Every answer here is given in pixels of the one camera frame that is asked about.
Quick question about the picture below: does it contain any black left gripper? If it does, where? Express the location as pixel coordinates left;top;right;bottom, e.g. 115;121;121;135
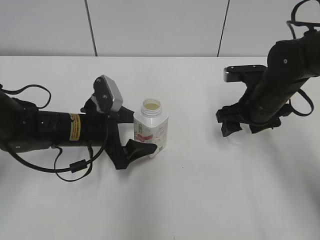
81;99;157;170

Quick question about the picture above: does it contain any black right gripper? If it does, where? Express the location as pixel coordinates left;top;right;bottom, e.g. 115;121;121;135
216;95;290;137

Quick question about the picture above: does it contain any white yili yogurt bottle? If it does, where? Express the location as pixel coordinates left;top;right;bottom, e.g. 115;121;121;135
133;98;169;158

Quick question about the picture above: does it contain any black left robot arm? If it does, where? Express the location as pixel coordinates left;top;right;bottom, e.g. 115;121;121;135
0;92;157;173

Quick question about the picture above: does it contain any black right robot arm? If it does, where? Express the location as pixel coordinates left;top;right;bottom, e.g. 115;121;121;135
216;29;320;137

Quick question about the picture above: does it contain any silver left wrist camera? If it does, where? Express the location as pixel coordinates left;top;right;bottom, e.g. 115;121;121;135
90;74;123;114

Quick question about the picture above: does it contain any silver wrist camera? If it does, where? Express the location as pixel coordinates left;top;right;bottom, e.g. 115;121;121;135
90;74;123;114
223;64;267;88

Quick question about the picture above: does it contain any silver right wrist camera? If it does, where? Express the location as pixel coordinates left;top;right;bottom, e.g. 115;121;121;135
223;64;267;88

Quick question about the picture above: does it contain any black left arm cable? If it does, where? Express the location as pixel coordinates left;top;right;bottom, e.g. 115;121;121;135
0;84;111;184

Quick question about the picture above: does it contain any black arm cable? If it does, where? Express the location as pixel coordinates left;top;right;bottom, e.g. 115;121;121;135
283;0;320;117
0;84;111;184

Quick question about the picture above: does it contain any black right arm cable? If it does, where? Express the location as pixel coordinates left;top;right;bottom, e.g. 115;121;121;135
283;0;320;117

